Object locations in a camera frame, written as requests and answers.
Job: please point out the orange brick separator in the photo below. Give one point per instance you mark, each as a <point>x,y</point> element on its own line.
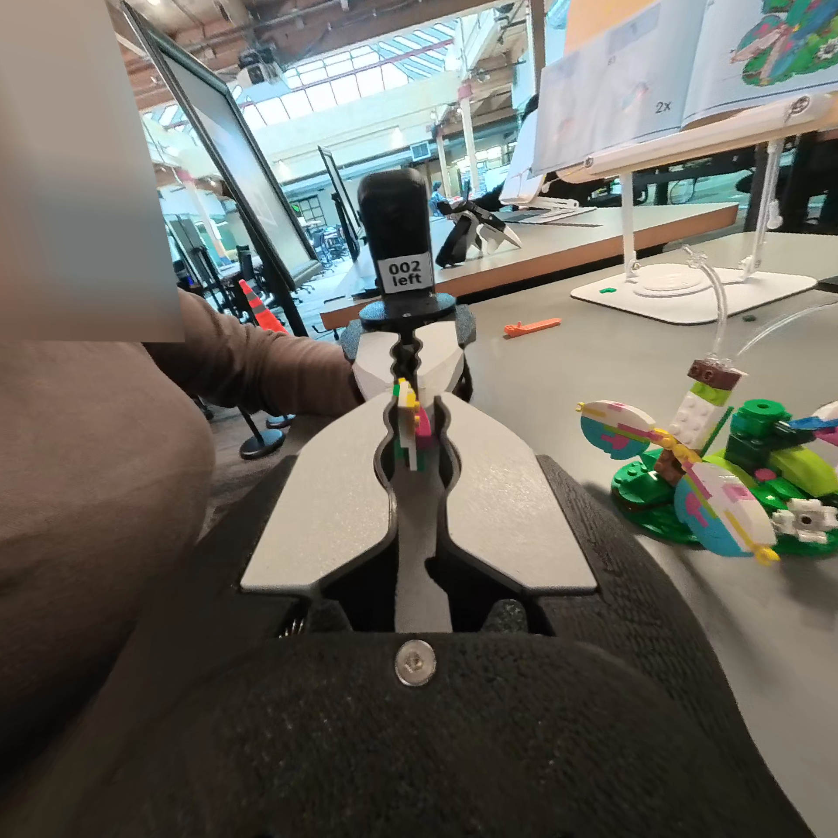
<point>533,326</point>

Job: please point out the lego instruction booklet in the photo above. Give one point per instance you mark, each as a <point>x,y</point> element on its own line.
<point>720,65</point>

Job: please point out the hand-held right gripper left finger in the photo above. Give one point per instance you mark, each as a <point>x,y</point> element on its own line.
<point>327,517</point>

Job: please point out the small multicolour lego assembly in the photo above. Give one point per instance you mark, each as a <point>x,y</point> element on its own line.
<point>409,425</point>

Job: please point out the wood edged grey table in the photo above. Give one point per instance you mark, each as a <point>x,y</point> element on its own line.
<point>556,242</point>

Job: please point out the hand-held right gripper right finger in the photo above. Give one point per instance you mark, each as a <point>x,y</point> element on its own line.
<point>517,524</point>

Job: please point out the green butterfly lego model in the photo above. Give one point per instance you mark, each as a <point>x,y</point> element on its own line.
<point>733,497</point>

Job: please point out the spare hand-held gripper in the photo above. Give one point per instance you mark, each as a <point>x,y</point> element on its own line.
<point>468,235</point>

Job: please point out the orange traffic cone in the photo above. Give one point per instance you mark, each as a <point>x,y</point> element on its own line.
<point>262,311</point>

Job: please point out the small black framed screen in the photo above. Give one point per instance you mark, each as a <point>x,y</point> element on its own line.
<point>340,196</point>

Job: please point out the white book stand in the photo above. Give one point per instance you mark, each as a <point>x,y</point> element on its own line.
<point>694,288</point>
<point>524,177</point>

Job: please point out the black stanchion base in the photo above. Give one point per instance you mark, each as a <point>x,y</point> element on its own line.
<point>262,445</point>

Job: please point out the person's torso brown shirt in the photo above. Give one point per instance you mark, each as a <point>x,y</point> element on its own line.
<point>78,491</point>

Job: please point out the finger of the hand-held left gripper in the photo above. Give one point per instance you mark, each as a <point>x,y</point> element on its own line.
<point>442,360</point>
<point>373,366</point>

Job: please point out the large black framed screen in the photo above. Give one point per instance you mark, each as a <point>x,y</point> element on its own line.
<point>229,163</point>

